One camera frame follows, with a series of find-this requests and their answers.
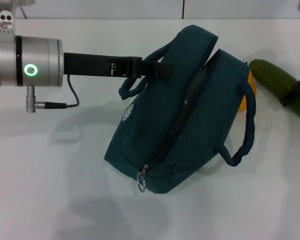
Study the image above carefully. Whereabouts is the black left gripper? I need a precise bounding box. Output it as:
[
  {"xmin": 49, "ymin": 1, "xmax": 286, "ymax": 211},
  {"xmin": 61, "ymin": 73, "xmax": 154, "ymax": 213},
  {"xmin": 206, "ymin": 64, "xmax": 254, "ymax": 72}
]
[{"xmin": 63, "ymin": 51, "xmax": 174, "ymax": 80}]

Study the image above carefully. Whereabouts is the green cucumber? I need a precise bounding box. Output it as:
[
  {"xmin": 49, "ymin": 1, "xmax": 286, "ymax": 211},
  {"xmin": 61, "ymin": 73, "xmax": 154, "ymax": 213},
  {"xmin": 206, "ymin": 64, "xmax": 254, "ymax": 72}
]
[{"xmin": 248, "ymin": 58, "xmax": 300, "ymax": 120}]

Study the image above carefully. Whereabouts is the orange pear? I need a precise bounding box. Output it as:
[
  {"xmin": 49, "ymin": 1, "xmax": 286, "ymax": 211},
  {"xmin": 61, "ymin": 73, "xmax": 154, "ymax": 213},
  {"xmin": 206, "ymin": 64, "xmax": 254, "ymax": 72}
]
[{"xmin": 238, "ymin": 69, "xmax": 258, "ymax": 113}]

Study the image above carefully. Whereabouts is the dark teal fabric lunch bag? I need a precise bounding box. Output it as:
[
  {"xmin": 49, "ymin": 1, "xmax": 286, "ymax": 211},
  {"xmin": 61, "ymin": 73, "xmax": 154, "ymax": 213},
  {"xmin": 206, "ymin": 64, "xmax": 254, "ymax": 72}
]
[{"xmin": 103, "ymin": 24, "xmax": 258, "ymax": 195}]

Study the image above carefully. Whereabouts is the metal zipper pull ring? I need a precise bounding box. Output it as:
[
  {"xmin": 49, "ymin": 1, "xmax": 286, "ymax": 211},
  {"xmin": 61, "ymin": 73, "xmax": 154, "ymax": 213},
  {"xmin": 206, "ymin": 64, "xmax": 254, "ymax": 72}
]
[{"xmin": 135, "ymin": 171, "xmax": 148, "ymax": 194}]

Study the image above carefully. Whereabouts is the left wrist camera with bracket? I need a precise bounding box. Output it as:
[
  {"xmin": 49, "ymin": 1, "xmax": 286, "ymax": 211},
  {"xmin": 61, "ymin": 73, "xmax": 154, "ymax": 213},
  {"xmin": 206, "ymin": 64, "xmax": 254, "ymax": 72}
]
[{"xmin": 0, "ymin": 0, "xmax": 41, "ymax": 37}]

